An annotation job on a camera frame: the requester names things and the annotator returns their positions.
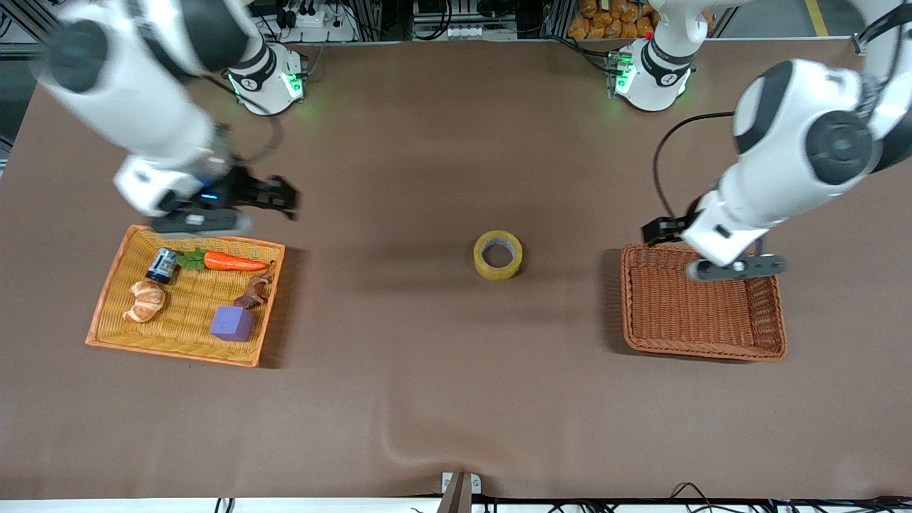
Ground yellow wicker basket orange rim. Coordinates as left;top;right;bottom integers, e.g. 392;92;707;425
85;224;286;368

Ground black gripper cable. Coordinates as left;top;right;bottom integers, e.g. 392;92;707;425
652;110;738;222
192;71;286;172

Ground brown wicker basket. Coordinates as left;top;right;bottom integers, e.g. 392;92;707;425
620;243;788;362

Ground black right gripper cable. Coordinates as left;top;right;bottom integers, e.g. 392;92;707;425
192;71;286;172

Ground white power strip with plugs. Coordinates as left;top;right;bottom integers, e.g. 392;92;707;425
274;0;357;43

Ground brown toy lion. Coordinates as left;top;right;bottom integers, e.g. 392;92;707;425
233;271;276;310

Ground brown table cover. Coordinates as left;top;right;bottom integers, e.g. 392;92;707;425
0;39;912;499

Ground toy croissant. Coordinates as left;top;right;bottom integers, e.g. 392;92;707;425
122;280;167;323

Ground purple foam block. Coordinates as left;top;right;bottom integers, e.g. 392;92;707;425
209;306;255;343

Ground metal table clamp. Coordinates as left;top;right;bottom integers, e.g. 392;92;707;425
436;470;482;513

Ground orange snack bags pile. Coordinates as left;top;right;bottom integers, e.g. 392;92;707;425
568;0;660;40

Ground yellow clear tape roll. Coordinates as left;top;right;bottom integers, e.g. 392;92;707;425
473;229;524;281

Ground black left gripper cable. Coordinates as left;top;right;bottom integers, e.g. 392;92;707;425
652;110;738;222

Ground orange toy carrot green leaves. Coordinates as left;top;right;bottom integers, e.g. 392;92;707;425
175;248;269;273

